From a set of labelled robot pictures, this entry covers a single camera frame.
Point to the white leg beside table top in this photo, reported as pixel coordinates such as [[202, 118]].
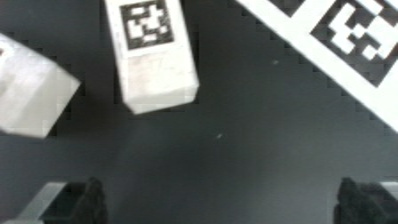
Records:
[[38, 87]]

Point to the white tag sheet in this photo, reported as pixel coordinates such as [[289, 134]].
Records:
[[342, 32]]

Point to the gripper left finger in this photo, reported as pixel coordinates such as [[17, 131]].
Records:
[[69, 203]]

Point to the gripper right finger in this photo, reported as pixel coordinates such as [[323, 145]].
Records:
[[367, 202]]

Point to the white leg with tag left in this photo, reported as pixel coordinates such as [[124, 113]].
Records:
[[154, 54]]

